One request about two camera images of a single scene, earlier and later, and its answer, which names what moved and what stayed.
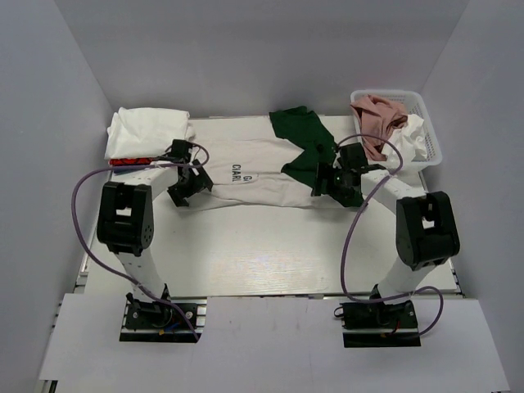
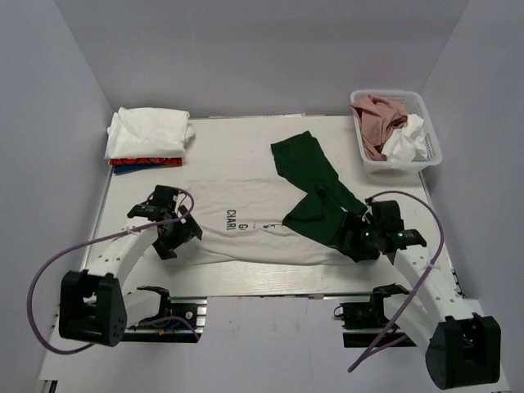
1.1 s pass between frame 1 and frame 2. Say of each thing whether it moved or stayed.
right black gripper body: moved
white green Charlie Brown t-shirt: moved
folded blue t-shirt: stayed
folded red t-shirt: stayed
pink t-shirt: stayed
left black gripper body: moved
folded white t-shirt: stayed
